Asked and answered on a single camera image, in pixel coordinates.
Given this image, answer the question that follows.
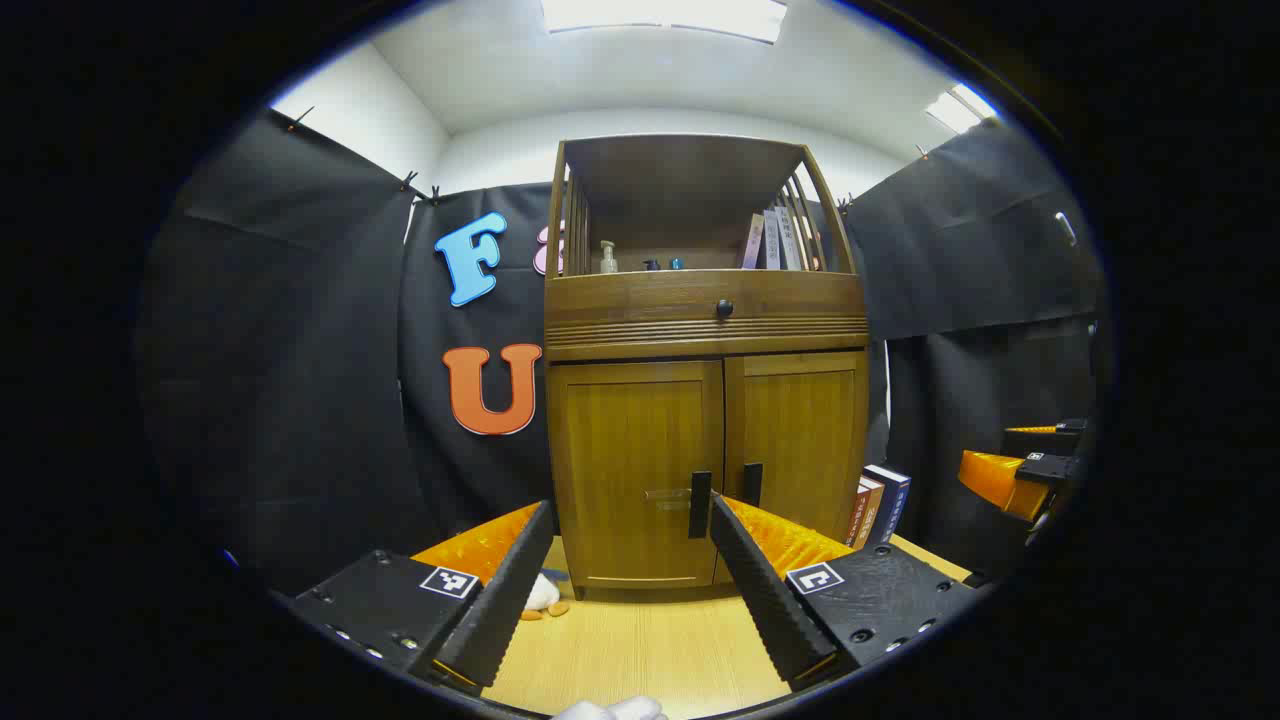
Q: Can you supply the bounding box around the black backdrop cloth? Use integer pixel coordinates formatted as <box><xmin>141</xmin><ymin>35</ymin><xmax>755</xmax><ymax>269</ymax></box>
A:
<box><xmin>135</xmin><ymin>108</ymin><xmax>1106</xmax><ymax>596</ymax></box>

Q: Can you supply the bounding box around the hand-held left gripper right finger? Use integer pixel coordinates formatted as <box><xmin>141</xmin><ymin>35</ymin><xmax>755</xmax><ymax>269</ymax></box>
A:
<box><xmin>708</xmin><ymin>492</ymin><xmax>981</xmax><ymax>693</ymax></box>

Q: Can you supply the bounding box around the navy book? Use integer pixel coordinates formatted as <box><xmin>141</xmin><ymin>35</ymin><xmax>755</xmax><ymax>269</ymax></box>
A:
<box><xmin>868</xmin><ymin>465</ymin><xmax>912</xmax><ymax>546</ymax></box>

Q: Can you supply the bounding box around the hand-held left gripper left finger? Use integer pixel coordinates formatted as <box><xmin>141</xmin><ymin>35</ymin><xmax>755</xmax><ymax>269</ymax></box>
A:
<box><xmin>285</xmin><ymin>500</ymin><xmax>556</xmax><ymax>691</ymax></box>

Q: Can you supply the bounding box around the wooden cabinet drawer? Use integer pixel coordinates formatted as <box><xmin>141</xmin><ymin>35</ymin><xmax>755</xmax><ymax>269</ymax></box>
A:
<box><xmin>546</xmin><ymin>270</ymin><xmax>867</xmax><ymax>323</ymax></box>

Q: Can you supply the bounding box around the brown and white book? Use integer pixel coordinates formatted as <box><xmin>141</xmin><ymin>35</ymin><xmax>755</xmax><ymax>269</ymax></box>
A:
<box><xmin>855</xmin><ymin>476</ymin><xmax>887</xmax><ymax>546</ymax></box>

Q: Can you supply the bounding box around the wooden shoe cabinet door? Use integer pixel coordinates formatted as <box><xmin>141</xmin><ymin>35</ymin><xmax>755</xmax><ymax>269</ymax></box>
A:
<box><xmin>722</xmin><ymin>350</ymin><xmax>870</xmax><ymax>586</ymax></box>
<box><xmin>548</xmin><ymin>360</ymin><xmax>725</xmax><ymax>591</ymax></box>

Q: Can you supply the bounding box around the white plush toy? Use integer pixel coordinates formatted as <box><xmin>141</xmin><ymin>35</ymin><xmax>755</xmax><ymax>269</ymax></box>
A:
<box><xmin>518</xmin><ymin>568</ymin><xmax>571</xmax><ymax>621</ymax></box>

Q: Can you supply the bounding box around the large ceiling light panel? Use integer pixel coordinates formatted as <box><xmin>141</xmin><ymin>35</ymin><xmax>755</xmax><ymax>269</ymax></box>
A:
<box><xmin>540</xmin><ymin>0</ymin><xmax>788</xmax><ymax>44</ymax></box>

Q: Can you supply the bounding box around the wooden double-door shoe cabinet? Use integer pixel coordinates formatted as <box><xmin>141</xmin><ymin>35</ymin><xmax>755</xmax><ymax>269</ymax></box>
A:
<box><xmin>543</xmin><ymin>133</ymin><xmax>871</xmax><ymax>601</ymax></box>

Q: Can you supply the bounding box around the small ceiling light panel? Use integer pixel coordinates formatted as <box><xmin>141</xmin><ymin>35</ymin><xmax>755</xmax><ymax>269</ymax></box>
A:
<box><xmin>925</xmin><ymin>83</ymin><xmax>1001</xmax><ymax>134</ymax></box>

